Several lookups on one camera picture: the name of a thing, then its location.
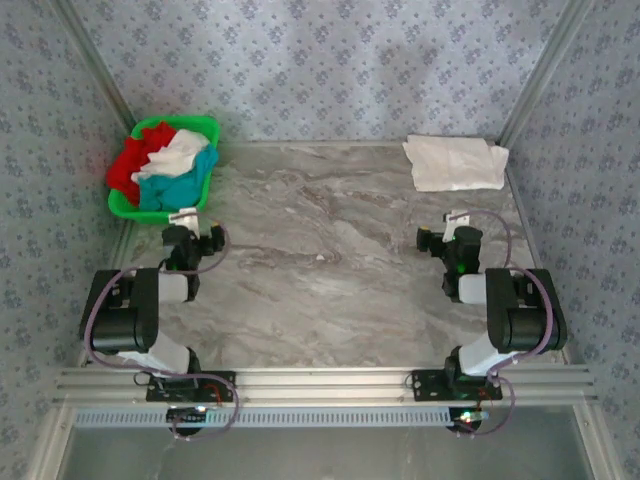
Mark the teal printed t-shirt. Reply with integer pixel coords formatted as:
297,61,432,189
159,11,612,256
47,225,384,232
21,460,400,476
137,144,220,212

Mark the green plastic basket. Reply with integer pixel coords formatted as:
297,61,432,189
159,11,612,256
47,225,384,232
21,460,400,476
108,115,222,225

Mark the folded white t-shirt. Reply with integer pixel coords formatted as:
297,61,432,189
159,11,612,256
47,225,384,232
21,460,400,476
402,133,510,193

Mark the crumpled white t-shirt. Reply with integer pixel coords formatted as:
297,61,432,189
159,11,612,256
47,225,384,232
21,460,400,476
130,128,211,184

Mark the red t-shirt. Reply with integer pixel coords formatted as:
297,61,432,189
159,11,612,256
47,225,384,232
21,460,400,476
105,124,177,207

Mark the small black controller board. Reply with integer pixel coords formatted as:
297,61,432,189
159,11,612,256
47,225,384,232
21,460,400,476
165,405,209,436
449,407,489,435

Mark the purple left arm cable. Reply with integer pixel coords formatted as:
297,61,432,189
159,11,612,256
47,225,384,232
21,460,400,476
82,209,241,442

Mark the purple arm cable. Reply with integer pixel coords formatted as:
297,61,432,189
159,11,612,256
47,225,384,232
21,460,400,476
452,209,556,441
82,209,241,442

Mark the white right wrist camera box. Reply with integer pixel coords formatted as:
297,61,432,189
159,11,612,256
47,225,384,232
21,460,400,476
442,209,471,241

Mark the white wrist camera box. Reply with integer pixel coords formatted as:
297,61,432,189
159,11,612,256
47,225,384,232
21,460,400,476
168,207,201,239
442,209,471,241

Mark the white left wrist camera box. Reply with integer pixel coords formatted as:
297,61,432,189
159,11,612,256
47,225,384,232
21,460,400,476
168,207,201,239

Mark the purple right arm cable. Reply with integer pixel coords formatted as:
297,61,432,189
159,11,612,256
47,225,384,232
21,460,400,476
452,209,556,441

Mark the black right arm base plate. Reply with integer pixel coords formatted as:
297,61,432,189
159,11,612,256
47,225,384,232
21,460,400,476
410,369,503,402

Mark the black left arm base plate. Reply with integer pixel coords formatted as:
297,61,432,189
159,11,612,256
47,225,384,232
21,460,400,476
145,370,237,404

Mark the aluminium mounting rail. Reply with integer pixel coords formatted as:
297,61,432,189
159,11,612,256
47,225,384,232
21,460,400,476
52,364,599,406

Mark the grey slotted cable duct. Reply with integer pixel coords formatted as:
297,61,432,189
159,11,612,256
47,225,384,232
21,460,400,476
73,405,489,430

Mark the aluminium frame post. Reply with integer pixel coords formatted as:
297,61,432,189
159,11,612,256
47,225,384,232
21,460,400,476
52,0,137,139
499,0,594,147

